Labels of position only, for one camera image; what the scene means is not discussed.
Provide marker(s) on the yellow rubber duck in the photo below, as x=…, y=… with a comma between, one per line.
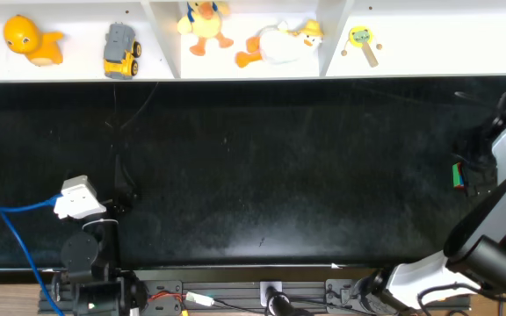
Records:
x=29, y=41

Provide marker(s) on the yellow rattle drum toy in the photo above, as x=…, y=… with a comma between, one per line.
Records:
x=361, y=36

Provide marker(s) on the many-coloured puzzle cube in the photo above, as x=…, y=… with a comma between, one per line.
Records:
x=457, y=175

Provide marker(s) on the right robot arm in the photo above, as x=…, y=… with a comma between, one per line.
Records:
x=424, y=274

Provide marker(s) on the white plush duck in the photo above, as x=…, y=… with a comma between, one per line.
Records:
x=284, y=46

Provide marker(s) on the white shelf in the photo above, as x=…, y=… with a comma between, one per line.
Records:
x=433, y=44

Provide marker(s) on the yellow plush duck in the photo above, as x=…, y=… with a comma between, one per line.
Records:
x=204, y=24

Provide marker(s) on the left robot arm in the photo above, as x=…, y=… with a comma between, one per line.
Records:
x=79, y=254

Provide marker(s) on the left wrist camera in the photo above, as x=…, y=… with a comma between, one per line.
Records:
x=77, y=199

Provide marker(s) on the grey and yellow toy truck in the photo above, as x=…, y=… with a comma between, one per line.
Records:
x=119, y=48

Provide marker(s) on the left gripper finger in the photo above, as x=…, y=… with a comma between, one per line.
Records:
x=125, y=197

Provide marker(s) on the mounting rail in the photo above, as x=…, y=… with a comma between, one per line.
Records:
x=244, y=292

